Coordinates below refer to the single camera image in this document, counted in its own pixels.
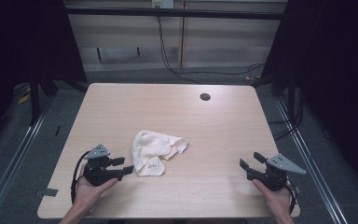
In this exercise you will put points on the person's right hand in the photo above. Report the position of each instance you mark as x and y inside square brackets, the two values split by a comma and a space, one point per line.
[278, 202]

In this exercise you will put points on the white towel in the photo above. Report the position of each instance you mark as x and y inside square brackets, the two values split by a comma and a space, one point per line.
[150, 149]

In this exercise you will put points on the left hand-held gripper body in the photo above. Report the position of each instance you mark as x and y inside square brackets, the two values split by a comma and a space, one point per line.
[98, 175]

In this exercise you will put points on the dark round table grommet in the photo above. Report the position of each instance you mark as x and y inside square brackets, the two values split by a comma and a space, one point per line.
[205, 96]

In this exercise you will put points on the black curtain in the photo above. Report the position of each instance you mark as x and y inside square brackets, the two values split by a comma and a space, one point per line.
[18, 37]
[338, 62]

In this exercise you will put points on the black metal stand post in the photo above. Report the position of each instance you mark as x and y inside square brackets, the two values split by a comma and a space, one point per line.
[34, 102]

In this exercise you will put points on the black horizontal frame bar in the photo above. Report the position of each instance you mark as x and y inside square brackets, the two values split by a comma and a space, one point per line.
[121, 11]

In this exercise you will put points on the yellow floor item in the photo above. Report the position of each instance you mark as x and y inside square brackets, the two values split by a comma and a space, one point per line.
[24, 99]

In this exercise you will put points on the person's left hand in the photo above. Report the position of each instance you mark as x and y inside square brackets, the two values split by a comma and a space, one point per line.
[87, 194]

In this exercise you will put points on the white wall outlet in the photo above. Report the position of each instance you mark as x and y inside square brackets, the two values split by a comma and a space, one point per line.
[164, 3]

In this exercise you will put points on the aluminium floor rail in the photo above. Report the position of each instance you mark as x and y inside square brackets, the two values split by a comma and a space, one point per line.
[15, 158]
[307, 161]

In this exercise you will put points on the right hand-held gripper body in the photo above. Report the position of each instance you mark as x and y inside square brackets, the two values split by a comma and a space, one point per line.
[273, 180]

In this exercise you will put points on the black floor tape strip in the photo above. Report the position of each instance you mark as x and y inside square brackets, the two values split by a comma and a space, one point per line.
[57, 130]

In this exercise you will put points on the black wall hook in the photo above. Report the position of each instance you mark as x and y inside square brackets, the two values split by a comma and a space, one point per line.
[99, 53]

